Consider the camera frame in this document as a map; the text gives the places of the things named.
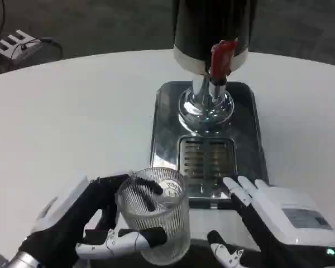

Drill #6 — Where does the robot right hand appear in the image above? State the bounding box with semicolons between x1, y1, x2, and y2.
207;175;335;268

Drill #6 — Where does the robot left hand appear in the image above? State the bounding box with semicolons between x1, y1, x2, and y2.
18;174;168;268

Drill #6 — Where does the clear ribbed glass cup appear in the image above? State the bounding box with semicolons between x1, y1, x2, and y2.
114;166;191;266

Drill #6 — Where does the steel drip tray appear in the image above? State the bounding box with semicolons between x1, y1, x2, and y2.
149;80;270;209

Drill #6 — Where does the grey power strip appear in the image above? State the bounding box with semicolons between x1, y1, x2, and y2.
0;29;45;66

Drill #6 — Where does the black drink dispenser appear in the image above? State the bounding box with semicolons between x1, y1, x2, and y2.
171;0;259;130

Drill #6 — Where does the black cable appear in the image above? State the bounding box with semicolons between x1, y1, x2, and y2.
0;0;64;65

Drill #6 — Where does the red dispenser tap handle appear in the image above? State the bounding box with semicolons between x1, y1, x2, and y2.
209;39;238;85

